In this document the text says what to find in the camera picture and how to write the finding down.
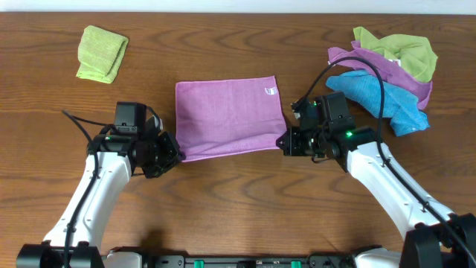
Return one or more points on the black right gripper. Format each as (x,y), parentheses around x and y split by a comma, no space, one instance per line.
(292,147)

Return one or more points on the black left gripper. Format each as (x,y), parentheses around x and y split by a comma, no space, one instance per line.
(163,152)

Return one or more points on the purple microfiber cloth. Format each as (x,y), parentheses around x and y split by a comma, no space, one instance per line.
(228,117)

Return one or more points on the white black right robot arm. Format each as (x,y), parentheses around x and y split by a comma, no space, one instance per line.
(434,236)

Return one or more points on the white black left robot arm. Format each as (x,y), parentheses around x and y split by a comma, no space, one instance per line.
(76,238)

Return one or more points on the crumpled blue cloth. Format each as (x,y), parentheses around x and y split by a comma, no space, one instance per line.
(399,106)

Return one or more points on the folded light green cloth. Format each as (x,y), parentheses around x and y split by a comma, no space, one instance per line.
(100,54)

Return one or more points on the crumpled purple cloth in pile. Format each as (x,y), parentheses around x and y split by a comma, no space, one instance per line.
(390,71)

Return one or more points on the crumpled green cloth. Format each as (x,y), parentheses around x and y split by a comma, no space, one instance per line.
(415,53)

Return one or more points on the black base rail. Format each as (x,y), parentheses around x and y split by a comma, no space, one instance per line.
(256,261)

